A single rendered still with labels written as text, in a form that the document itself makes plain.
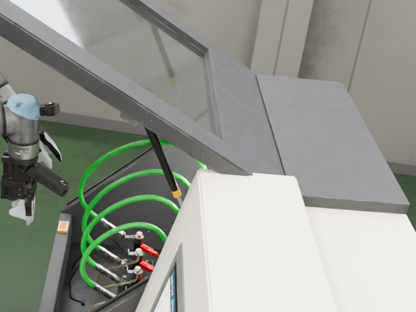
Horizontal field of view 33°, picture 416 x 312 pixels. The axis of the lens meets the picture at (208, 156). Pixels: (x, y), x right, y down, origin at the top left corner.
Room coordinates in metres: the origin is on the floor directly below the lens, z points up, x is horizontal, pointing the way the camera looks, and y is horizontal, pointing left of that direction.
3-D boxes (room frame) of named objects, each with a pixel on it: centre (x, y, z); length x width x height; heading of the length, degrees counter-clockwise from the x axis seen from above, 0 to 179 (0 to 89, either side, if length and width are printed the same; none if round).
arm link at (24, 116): (1.51, 0.46, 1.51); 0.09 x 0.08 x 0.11; 115
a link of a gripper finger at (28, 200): (1.49, 0.44, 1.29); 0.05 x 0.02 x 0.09; 8
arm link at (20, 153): (1.51, 0.46, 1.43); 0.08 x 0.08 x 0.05
